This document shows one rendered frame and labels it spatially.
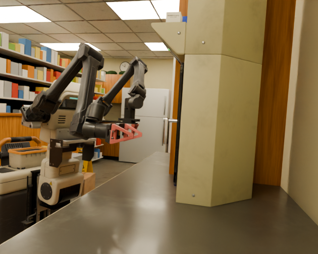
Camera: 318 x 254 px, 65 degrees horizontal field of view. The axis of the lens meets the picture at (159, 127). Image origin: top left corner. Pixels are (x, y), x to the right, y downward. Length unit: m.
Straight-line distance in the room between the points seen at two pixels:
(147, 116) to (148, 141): 0.60
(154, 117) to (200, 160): 5.06
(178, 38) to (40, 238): 0.65
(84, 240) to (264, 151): 0.84
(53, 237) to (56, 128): 1.01
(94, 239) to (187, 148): 0.38
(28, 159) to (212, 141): 1.36
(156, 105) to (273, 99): 4.78
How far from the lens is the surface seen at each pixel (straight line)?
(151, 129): 5.85
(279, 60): 1.21
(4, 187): 1.76
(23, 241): 0.64
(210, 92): 0.79
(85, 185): 3.63
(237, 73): 0.85
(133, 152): 6.03
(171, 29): 0.84
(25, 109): 1.51
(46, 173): 1.64
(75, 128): 0.98
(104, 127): 0.91
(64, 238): 0.63
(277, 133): 1.19
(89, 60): 1.16
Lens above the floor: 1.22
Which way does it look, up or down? 3 degrees down
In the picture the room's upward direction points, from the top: 3 degrees clockwise
